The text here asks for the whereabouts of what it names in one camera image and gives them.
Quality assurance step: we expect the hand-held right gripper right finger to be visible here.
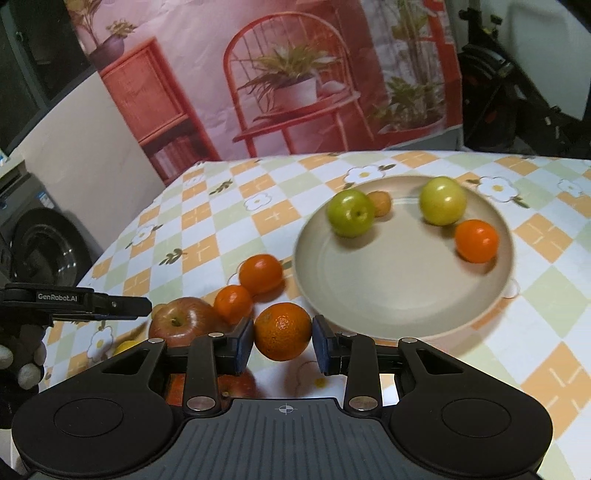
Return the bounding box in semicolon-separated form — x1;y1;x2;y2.
313;315;469;415

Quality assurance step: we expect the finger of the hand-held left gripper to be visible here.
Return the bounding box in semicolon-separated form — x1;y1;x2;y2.
95;295;152;319

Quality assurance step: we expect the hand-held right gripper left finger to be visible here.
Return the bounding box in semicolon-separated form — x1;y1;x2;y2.
99;318;256;416

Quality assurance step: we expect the red apple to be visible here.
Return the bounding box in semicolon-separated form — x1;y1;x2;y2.
148;298;220;347
217;369;258;400

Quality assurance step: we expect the orange mandarin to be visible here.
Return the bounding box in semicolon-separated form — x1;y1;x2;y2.
213;285;254;324
367;191;392;219
455;220;500;264
254;302;312;362
238;254;284;296

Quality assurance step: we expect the beige round plate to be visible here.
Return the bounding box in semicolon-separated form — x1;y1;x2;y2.
294;175;514;344

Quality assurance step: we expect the green apple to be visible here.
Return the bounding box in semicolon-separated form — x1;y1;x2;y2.
419;176;467;227
327;189;376;238

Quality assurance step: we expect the grey washing machine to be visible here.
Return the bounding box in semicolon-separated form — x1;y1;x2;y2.
0;171;105;296

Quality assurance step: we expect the checked flower tablecloth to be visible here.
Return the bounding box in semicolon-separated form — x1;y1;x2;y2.
39;150;591;480

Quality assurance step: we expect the dark glass window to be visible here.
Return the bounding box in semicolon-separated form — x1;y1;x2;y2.
0;0;93;153

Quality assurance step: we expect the pink printed backdrop cloth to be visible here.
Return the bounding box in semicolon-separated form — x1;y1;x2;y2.
65;0;465;188

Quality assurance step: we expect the black exercise bike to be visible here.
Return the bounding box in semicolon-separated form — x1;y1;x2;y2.
462;0;591;160

